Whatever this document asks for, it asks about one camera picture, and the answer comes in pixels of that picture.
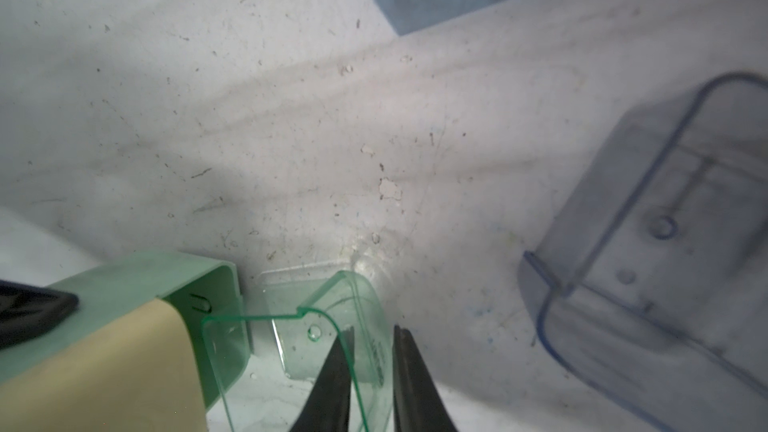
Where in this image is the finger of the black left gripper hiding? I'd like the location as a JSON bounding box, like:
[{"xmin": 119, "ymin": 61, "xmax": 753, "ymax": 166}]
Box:
[{"xmin": 1, "ymin": 280, "xmax": 79, "ymax": 349}]

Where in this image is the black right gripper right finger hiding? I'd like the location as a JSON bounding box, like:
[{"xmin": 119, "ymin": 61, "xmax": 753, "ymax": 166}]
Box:
[{"xmin": 393, "ymin": 325, "xmax": 457, "ymax": 432}]

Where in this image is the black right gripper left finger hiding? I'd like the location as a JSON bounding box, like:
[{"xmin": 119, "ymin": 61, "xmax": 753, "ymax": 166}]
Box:
[{"xmin": 290, "ymin": 327, "xmax": 355, "ymax": 432}]

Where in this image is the clear mint sharpener tray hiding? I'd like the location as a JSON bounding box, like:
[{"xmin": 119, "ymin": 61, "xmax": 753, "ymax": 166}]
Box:
[{"xmin": 202, "ymin": 270, "xmax": 393, "ymax": 431}]

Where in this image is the mint green pencil sharpener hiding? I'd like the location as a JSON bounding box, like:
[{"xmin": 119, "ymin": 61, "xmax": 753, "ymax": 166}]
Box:
[{"xmin": 1, "ymin": 252, "xmax": 250, "ymax": 431}]

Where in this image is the clear grey sharpener tray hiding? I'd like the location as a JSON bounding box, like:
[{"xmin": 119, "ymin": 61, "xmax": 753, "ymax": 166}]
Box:
[{"xmin": 518, "ymin": 72, "xmax": 767, "ymax": 431}]

